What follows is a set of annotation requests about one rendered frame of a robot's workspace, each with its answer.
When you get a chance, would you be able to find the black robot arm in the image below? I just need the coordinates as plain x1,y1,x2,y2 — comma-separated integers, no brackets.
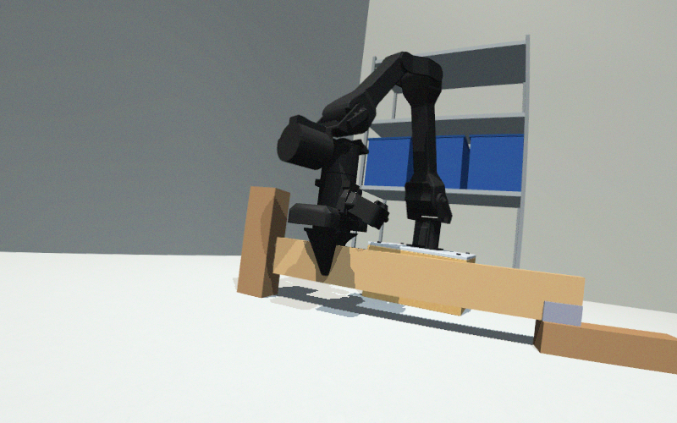
277,52,453,250

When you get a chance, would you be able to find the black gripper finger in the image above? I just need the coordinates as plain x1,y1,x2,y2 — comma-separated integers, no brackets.
336,233,358,246
304,228,347,276

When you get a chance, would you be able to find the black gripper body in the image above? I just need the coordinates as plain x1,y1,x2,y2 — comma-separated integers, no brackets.
288,173,367,233

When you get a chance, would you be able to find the long wooden bed rail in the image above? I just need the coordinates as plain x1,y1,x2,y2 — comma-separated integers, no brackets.
272,237,585,320

